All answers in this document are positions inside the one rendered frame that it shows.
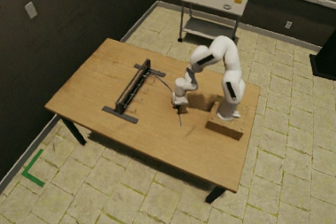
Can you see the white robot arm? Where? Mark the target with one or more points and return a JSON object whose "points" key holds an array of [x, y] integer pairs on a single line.
{"points": [[221, 47]]}

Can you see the grey free-standing rack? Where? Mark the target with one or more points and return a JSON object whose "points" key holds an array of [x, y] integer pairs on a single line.
{"points": [[121, 107]]}

